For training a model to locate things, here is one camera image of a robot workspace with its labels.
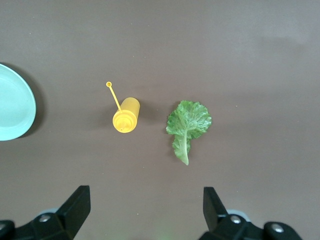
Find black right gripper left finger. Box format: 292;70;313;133
0;185;91;240

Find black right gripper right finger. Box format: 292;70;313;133
198;186;305;240

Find green lettuce leaf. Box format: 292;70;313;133
165;99;213;166

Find yellow squeeze bottle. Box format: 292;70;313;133
105;81;141;134

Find light green plate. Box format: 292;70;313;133
0;62;37;142

